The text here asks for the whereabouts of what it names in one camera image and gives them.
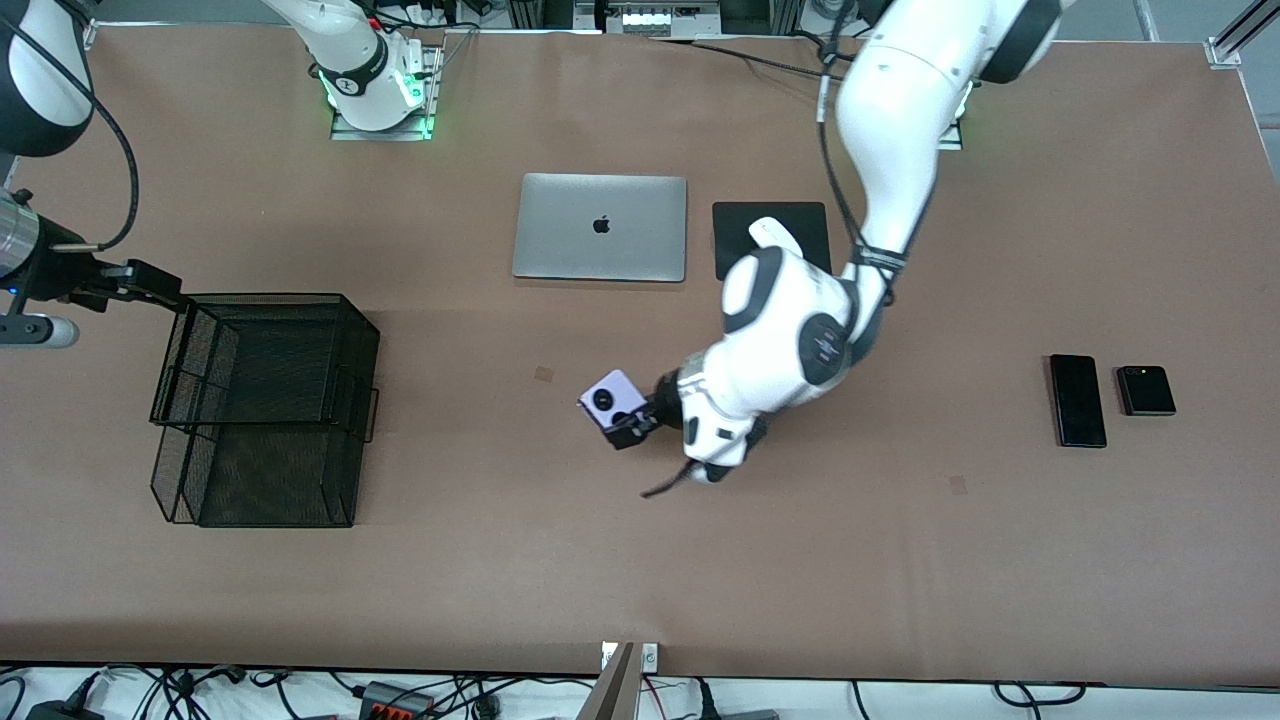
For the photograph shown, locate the lavender flip phone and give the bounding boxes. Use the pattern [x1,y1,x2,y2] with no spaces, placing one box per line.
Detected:
[578,370,653,433]

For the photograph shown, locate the black slab phone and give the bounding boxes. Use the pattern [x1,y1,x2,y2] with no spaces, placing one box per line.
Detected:
[1049,354,1108,449]

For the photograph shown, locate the black flip phone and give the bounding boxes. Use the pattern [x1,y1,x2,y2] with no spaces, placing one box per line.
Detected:
[1116,365,1177,417]

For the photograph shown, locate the black mouse pad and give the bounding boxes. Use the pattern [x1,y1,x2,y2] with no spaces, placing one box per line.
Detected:
[712,201,833,283]

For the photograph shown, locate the white computer mouse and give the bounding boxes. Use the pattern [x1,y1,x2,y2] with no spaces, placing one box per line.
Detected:
[749,217,801,257]

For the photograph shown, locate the silver laptop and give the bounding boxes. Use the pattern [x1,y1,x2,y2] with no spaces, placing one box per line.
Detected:
[512,173,689,284]

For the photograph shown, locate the black mesh two-tier tray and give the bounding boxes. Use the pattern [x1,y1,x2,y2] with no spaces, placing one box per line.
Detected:
[150,293,381,529]

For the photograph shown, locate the grey metal bar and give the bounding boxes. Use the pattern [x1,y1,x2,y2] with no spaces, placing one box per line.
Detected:
[577,643,637,720]

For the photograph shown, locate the black power strip orange switches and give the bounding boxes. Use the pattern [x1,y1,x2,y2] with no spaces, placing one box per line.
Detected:
[360,682,437,720]

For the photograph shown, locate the white power strip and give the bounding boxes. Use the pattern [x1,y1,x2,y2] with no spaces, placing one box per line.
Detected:
[385,0,471,26]

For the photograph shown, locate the white electrical box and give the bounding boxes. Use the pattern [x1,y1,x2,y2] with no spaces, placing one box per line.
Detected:
[600,0,721,38]

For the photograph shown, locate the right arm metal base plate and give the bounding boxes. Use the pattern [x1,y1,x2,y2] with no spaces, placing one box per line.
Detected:
[330,40,446,142]

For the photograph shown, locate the black cable on table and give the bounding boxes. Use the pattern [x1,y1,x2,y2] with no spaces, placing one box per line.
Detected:
[650,35,851,81]

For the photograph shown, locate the black looped cable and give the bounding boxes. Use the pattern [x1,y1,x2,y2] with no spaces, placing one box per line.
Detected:
[993,682,1088,707]

